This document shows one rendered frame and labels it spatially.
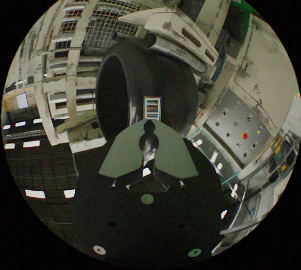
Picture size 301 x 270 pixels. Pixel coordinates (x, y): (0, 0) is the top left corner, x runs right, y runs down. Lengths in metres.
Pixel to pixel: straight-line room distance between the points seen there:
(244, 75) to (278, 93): 0.31
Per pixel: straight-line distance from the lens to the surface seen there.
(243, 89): 0.78
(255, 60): 0.83
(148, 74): 0.27
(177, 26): 0.28
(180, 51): 0.35
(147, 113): 0.26
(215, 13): 0.74
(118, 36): 0.52
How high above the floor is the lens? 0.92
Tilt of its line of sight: 34 degrees up
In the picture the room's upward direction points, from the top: 155 degrees counter-clockwise
